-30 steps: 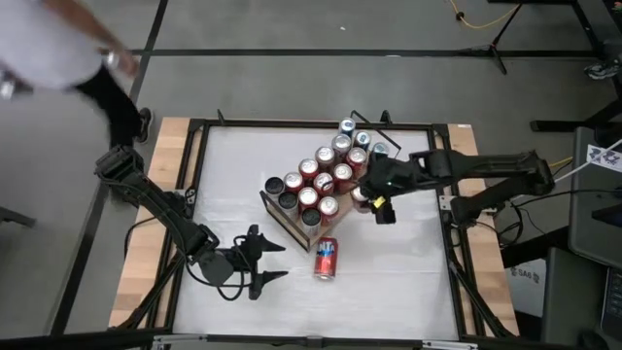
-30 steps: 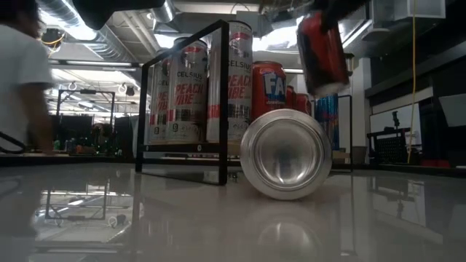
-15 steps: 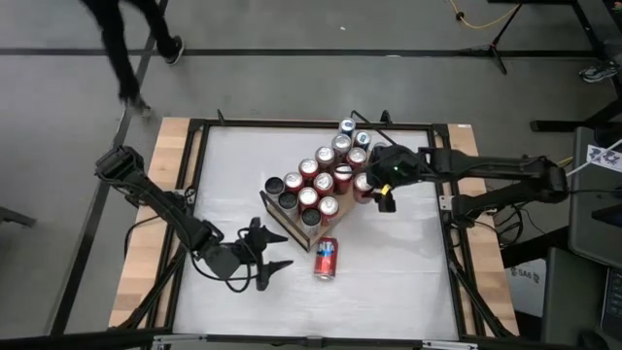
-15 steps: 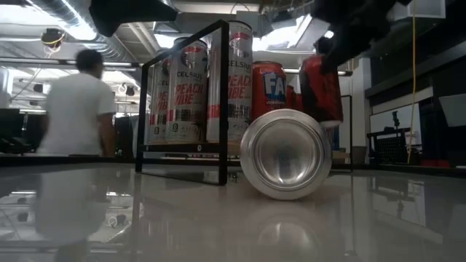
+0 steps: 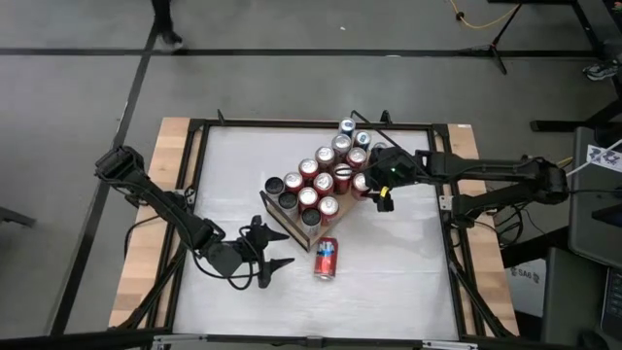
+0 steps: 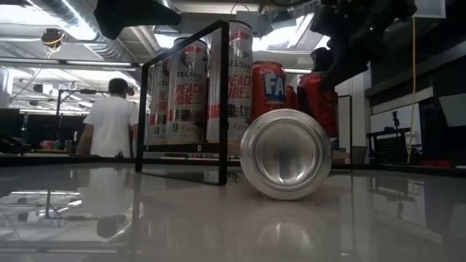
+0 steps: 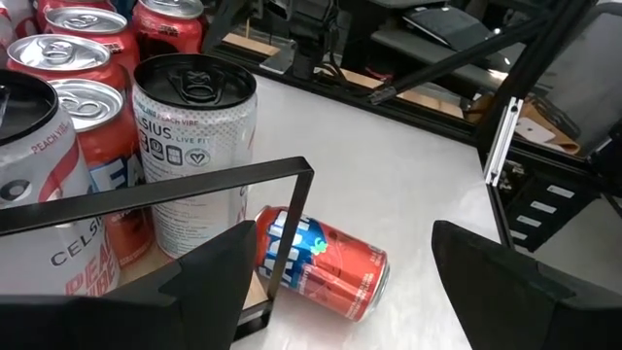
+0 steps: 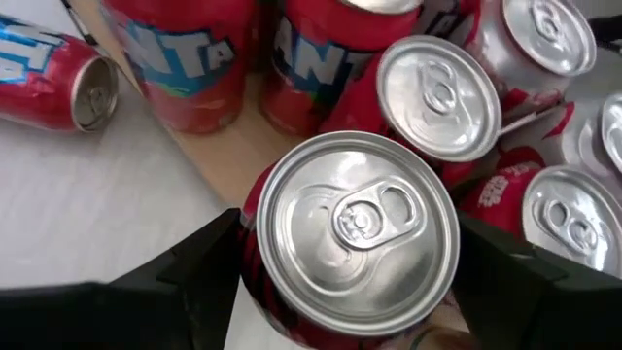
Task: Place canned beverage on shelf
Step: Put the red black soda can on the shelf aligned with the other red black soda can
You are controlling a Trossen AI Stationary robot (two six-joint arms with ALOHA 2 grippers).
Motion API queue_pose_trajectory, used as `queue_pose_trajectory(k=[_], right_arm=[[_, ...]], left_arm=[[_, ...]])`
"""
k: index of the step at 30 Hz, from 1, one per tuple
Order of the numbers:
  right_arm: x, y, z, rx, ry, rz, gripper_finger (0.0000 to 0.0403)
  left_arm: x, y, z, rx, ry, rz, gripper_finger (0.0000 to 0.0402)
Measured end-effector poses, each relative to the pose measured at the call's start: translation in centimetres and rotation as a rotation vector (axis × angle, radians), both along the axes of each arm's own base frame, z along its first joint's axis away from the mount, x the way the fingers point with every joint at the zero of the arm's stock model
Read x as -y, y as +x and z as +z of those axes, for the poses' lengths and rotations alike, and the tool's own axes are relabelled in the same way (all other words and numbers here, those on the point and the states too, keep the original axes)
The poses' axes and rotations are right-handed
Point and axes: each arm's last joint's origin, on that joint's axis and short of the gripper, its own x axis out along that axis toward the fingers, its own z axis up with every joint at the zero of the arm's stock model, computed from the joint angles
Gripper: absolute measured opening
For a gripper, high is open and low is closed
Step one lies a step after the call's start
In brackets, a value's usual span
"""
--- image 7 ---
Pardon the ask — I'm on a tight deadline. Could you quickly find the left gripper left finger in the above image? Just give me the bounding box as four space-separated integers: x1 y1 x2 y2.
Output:
0 221 258 350

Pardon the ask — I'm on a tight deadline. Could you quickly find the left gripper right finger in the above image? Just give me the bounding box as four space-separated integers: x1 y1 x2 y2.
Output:
432 221 622 350

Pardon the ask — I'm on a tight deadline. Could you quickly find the silver soda can red band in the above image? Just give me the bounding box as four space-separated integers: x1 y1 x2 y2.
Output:
131 52 259 259

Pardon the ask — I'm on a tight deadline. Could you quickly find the red Fanta strawberry can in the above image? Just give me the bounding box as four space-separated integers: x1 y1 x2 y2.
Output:
255 206 391 323
48 77 156 268

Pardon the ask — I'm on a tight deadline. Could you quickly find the red black Coca-Cola can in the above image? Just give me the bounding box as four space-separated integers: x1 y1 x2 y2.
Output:
130 0 205 62
36 0 118 15

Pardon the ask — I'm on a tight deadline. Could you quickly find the black drawer cabinet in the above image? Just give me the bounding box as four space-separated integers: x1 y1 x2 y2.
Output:
490 145 604 254

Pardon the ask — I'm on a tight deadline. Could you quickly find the wooden tray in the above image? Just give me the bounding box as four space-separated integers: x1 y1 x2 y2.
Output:
0 156 316 341

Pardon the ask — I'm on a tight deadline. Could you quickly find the black-topped soda can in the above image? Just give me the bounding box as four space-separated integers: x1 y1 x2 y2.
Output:
0 70 122 298

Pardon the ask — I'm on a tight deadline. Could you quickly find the white table cover sheet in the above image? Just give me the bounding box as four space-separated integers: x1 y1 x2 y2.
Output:
232 72 501 350

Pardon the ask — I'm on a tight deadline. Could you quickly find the dark grey cabinet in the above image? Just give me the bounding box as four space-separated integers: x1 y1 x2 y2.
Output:
534 0 622 157

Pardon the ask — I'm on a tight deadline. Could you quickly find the aluminium front rail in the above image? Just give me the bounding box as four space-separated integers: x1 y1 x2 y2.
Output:
484 95 525 189

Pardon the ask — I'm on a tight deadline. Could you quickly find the black aluminium table frame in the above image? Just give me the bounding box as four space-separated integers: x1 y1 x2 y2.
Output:
208 0 622 254

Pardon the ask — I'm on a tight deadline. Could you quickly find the silver frame bracket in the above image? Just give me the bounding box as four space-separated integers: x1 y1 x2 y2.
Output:
259 41 297 74

